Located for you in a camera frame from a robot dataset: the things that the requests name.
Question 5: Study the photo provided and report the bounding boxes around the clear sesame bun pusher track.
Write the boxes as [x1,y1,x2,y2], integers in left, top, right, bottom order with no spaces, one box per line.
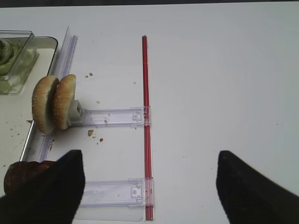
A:
[68,100,145,127]

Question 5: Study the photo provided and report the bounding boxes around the clear plastic salad container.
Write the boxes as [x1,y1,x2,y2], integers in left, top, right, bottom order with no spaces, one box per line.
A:
[0,30,39,95]

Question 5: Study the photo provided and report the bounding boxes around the front sesame bun top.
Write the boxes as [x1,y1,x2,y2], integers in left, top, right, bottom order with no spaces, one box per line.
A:
[31,75,59,134]

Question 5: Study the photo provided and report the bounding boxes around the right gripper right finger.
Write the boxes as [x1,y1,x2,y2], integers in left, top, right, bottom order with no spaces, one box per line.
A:
[216,151,299,224]

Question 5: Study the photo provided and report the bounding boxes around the rear sesame bun top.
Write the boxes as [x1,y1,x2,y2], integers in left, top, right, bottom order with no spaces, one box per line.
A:
[51,74,76,130]

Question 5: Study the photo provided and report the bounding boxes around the sesame bun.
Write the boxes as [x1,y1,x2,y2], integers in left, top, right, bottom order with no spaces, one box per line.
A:
[51,74,76,130]
[31,75,59,134]

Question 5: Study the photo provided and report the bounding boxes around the right red rail strip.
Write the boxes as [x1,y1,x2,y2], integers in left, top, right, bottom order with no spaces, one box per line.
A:
[142,35,154,221]

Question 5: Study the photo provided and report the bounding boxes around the metal baking tray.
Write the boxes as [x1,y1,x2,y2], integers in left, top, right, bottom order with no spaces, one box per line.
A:
[0,32,60,173]

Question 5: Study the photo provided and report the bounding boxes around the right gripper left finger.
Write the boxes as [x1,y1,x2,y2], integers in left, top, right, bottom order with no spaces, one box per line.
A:
[0,150,85,224]

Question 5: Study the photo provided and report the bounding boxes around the clear patty pusher track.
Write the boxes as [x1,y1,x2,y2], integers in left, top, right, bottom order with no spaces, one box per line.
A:
[74,178,154,222]

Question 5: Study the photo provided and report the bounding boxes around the stacked brown meat patties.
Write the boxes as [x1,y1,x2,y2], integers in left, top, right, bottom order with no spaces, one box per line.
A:
[3,161,55,195]

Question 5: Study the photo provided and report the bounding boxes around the green lettuce leaves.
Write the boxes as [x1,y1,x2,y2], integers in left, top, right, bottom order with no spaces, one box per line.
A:
[0,38,21,76]

